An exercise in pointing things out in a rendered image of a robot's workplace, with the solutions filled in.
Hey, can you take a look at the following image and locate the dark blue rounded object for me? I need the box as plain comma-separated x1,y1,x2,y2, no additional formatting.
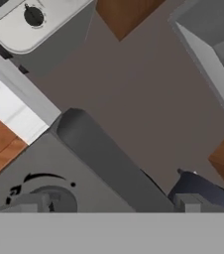
168,168,224,212

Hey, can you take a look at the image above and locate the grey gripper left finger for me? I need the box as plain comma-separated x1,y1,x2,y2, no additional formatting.
0,192,52,213

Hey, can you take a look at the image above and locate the black round dial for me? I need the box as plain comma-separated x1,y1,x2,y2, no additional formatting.
23,3,48,30

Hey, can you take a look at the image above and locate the grey stove knob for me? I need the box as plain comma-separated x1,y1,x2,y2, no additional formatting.
29,185,79,213

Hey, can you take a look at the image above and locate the white small appliance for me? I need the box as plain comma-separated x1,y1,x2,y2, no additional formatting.
0,0,97,77

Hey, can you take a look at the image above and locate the dark grey oven handle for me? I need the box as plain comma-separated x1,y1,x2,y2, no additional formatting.
56,107,175,213

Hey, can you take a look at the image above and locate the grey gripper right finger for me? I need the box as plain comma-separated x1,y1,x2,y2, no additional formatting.
172,192,224,213

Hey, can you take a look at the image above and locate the grey white cabinet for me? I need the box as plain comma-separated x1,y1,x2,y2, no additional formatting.
168,0,224,134

